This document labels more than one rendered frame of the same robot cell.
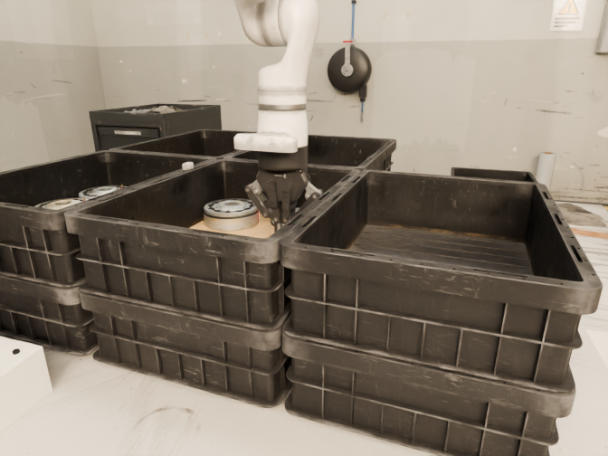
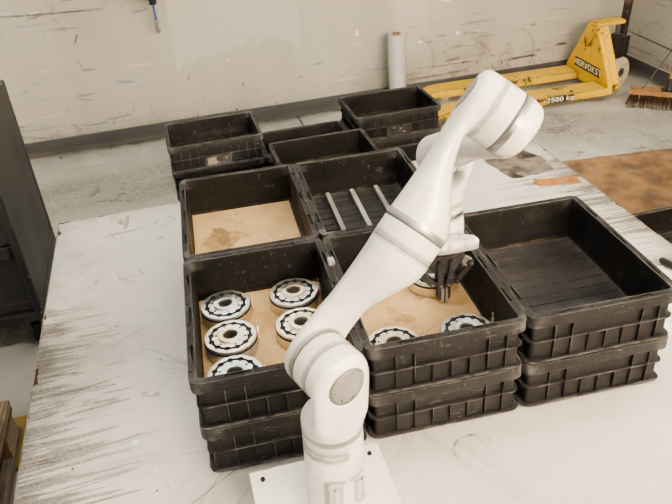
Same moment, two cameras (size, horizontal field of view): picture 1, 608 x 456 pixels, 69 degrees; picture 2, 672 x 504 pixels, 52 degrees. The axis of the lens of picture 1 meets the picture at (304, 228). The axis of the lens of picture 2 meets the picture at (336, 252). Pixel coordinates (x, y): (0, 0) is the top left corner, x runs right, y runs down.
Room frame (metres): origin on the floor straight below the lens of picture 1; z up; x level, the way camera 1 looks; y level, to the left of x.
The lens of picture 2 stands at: (-0.23, 0.80, 1.70)
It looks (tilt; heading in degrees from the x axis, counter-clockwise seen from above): 32 degrees down; 330
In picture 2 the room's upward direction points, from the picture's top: 4 degrees counter-clockwise
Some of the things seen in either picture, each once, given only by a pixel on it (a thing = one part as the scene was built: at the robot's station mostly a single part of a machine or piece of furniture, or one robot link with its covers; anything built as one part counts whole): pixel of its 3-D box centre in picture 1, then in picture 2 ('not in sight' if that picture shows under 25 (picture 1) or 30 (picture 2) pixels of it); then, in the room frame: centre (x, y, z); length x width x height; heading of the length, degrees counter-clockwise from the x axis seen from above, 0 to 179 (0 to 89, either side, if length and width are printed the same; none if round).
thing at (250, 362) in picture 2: not in sight; (235, 374); (0.69, 0.49, 0.86); 0.10 x 0.10 x 0.01
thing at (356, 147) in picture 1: (319, 174); (366, 209); (1.04, -0.04, 0.87); 0.40 x 0.30 x 0.11; 160
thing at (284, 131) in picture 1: (277, 124); (447, 225); (0.65, 0.04, 1.03); 0.11 x 0.09 x 0.06; 160
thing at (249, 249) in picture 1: (238, 194); (414, 279); (0.67, 0.10, 0.92); 0.40 x 0.30 x 0.02; 160
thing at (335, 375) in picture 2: not in sight; (330, 389); (0.41, 0.45, 1.01); 0.09 x 0.09 x 0.17; 3
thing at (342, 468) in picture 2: not in sight; (334, 463); (0.42, 0.45, 0.85); 0.09 x 0.09 x 0.17; 84
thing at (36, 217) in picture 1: (89, 179); (264, 305); (0.77, 0.38, 0.92); 0.40 x 0.30 x 0.02; 160
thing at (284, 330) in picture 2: not in sight; (301, 323); (0.75, 0.32, 0.86); 0.10 x 0.10 x 0.01
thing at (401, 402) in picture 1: (426, 318); (548, 315); (0.56, -0.18, 0.76); 0.40 x 0.30 x 0.12; 160
